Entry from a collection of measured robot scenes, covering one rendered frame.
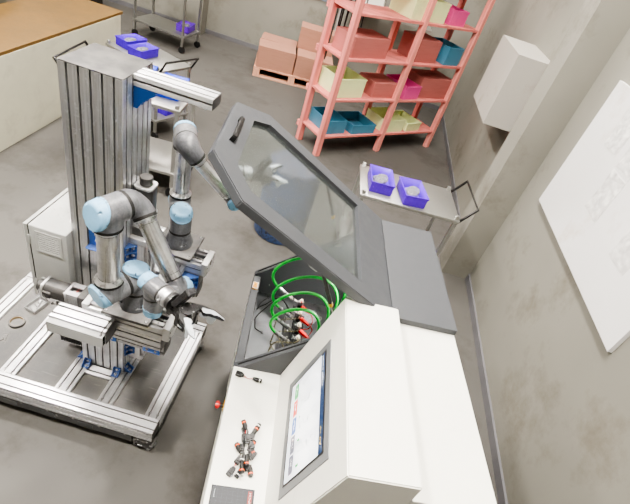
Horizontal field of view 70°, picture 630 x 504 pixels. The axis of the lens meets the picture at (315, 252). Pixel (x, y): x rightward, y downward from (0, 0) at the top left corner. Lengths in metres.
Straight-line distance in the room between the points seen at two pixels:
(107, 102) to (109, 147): 0.19
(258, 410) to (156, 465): 1.08
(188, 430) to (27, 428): 0.89
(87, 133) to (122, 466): 1.85
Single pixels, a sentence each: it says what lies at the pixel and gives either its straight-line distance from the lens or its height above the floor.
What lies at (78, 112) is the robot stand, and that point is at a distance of 2.03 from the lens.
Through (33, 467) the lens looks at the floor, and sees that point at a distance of 3.09.
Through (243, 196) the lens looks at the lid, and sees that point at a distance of 1.55.
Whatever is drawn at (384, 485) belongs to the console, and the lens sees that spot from 1.43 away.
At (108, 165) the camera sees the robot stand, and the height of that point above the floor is 1.65.
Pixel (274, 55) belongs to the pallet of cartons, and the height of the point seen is 0.41.
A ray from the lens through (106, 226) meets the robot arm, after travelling 1.81.
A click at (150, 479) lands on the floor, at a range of 2.98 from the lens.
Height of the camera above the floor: 2.74
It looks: 38 degrees down
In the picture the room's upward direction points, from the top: 19 degrees clockwise
